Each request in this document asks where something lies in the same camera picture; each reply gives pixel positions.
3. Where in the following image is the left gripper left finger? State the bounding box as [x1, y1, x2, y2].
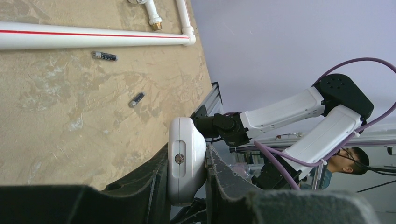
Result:
[0, 146, 170, 224]

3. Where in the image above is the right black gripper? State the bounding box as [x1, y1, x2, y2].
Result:
[193, 113, 223, 138]

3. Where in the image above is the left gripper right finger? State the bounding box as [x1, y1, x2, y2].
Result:
[205, 145, 380, 224]

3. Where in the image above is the white remote control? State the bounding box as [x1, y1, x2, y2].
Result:
[167, 117, 206, 207]

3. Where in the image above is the black aaa battery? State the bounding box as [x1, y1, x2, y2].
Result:
[128, 91, 146, 108]
[91, 51, 118, 61]

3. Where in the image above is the white PVC tap fitting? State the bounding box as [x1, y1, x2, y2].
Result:
[127, 0, 163, 31]

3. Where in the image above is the person in background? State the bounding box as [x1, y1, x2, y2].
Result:
[322, 147, 369, 189]

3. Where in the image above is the aluminium extrusion rail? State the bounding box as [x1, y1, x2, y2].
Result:
[196, 82, 225, 116]

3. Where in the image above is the white PVC pipe frame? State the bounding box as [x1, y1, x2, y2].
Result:
[0, 0, 196, 50]

